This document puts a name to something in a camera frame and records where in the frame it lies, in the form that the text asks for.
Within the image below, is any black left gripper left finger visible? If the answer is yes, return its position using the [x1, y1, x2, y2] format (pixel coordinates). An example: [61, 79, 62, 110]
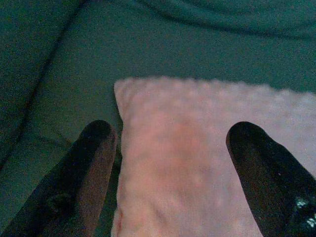
[0, 119, 118, 237]

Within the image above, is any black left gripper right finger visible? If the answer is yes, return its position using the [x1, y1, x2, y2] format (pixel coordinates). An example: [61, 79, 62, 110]
[225, 120, 316, 237]

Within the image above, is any pink dotted pillow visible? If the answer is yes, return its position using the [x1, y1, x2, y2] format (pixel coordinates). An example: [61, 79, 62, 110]
[111, 77, 316, 237]

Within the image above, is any dark green leather sofa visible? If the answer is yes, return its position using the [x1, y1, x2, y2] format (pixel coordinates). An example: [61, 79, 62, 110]
[0, 0, 316, 237]

